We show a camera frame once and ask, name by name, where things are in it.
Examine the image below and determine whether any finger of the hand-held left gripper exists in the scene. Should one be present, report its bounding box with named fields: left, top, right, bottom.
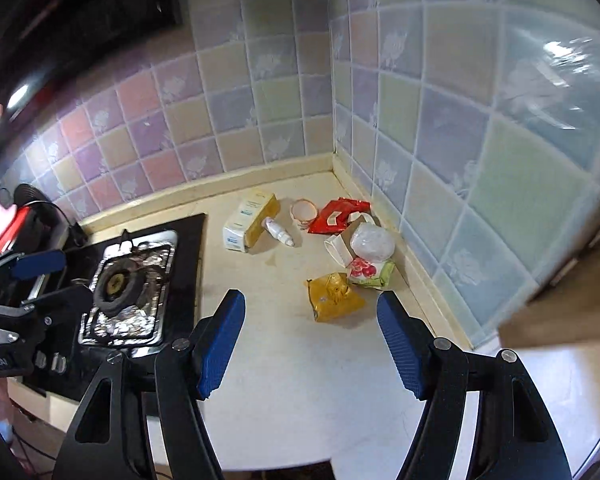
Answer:
left=0, top=285, right=95, bottom=345
left=0, top=249, right=66, bottom=288

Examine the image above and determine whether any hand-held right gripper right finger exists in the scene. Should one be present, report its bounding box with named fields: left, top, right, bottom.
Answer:
left=376, top=290, right=573, bottom=480

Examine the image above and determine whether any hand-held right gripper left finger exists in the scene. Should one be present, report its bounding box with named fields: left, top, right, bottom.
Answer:
left=54, top=288, right=246, bottom=480

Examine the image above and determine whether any green and red wrapper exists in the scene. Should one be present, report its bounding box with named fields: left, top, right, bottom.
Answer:
left=347, top=257, right=396, bottom=288

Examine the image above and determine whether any yellow snack packet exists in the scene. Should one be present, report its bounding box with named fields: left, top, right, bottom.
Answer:
left=305, top=272, right=367, bottom=323

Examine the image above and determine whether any white plastic bag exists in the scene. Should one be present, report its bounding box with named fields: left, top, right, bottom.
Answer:
left=350, top=222, right=396, bottom=261

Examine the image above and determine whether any white paper carton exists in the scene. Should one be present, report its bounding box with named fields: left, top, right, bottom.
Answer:
left=324, top=234, right=353, bottom=265

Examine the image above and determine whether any small white bottle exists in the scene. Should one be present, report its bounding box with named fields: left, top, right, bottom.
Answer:
left=262, top=217, right=297, bottom=248

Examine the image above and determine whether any white and yellow box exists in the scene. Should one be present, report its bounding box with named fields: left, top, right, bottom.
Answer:
left=222, top=190, right=281, bottom=253

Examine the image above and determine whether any red and black appliance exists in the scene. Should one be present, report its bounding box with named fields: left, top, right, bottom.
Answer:
left=0, top=185, right=71, bottom=261

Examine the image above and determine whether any black gas burner grate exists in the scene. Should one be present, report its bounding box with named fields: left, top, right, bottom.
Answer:
left=92, top=247, right=173, bottom=318

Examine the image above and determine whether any pink desk lamp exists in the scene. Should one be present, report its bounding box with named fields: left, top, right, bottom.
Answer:
left=0, top=102, right=21, bottom=256

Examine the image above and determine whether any foil burner liner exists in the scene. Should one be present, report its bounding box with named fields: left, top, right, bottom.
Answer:
left=77, top=230, right=178, bottom=348

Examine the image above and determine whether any black glass gas cooktop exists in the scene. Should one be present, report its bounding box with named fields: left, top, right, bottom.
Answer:
left=10, top=212, right=208, bottom=401

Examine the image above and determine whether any brown cardboard piece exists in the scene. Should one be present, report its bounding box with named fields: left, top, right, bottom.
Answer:
left=347, top=212, right=381, bottom=233

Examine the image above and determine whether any wooden cutting board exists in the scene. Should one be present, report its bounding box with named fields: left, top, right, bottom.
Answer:
left=497, top=240, right=600, bottom=351

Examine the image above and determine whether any black range hood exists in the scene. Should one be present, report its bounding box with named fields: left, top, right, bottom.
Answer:
left=0, top=0, right=183, bottom=83

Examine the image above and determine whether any black power cable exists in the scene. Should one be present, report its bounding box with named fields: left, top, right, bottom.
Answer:
left=30, top=200, right=88, bottom=247

